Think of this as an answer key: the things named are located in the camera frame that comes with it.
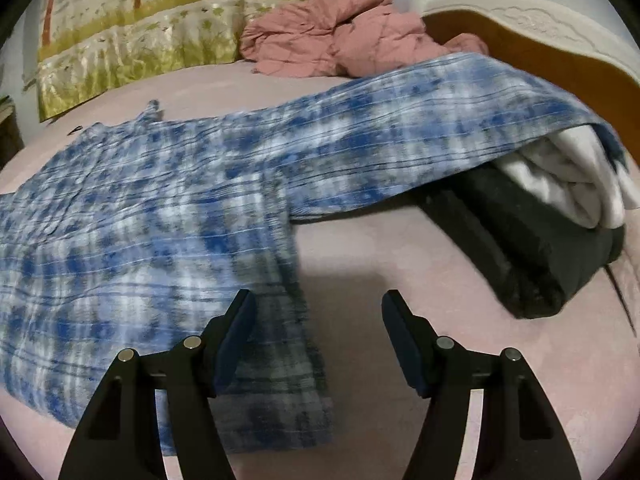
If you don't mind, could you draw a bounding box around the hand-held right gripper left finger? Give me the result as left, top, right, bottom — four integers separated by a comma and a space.
59, 289, 258, 480

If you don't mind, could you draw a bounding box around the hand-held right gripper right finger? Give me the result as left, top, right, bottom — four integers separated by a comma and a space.
381, 289, 583, 480

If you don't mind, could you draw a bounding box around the blue plaid shirt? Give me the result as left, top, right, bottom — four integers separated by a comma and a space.
0, 52, 623, 456

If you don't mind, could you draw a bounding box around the pink floral bed sheet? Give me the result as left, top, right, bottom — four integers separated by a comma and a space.
0, 55, 640, 480

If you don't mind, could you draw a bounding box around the black folded jacket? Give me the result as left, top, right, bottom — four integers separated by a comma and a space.
415, 162, 626, 320

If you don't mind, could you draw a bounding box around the white folded garment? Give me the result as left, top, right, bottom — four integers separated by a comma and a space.
492, 122, 628, 231

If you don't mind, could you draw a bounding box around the wooden desk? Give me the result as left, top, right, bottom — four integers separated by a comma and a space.
0, 97, 23, 166

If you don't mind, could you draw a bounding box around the white and wooden headboard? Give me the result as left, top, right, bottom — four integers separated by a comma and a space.
412, 0, 640, 111

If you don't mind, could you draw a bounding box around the pink checked quilt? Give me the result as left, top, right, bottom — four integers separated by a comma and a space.
239, 0, 490, 78

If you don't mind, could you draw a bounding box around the tree print curtain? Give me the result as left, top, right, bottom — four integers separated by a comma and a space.
36, 0, 346, 122

